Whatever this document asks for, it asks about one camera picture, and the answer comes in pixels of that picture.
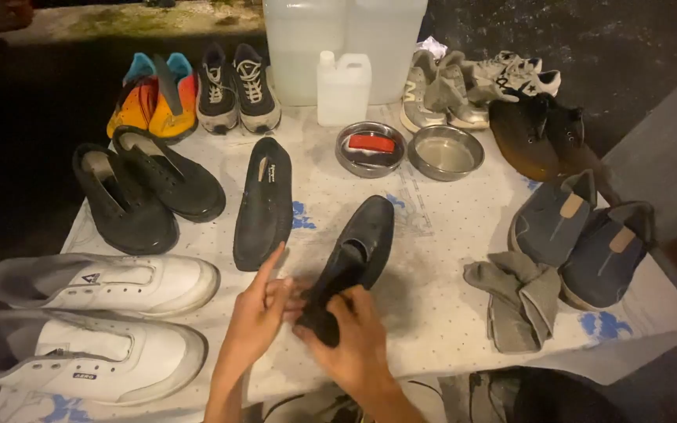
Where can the black sneaker with white laces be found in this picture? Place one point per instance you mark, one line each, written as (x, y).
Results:
(216, 94)
(255, 88)

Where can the dark bag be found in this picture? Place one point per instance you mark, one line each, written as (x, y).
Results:
(550, 396)

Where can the crumpled white cloth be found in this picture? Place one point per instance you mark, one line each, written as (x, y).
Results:
(431, 47)

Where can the white sneaker with black star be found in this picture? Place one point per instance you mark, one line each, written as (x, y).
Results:
(506, 62)
(529, 85)

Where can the blue-grey canvas shoe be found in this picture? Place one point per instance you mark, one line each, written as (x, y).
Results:
(603, 264)
(550, 226)

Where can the orange and blue sports shoe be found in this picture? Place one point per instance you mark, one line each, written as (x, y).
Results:
(130, 106)
(177, 109)

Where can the steel bowl with water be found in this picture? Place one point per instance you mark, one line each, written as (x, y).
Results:
(445, 156)

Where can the dark brown leather shoe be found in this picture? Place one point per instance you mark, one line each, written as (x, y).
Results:
(579, 147)
(520, 141)

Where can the black lace-up shoe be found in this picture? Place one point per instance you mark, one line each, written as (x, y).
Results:
(180, 182)
(127, 214)

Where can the large translucent plastic jerrycan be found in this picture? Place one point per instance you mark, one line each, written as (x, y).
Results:
(300, 47)
(391, 41)

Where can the black leather loafer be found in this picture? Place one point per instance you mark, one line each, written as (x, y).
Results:
(359, 247)
(265, 211)

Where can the small white plastic jerrycan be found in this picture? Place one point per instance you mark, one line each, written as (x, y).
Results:
(343, 94)

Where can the person's left hand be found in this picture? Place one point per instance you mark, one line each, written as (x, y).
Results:
(250, 320)

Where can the person's right hand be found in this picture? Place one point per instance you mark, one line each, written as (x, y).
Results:
(359, 346)

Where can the grey cloth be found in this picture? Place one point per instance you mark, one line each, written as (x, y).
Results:
(520, 299)

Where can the red soap bar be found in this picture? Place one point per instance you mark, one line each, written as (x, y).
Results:
(372, 143)

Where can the grey silver sneaker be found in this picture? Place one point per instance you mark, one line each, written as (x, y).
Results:
(462, 103)
(418, 100)

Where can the white dotted table cover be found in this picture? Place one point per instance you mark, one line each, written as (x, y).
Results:
(432, 282)

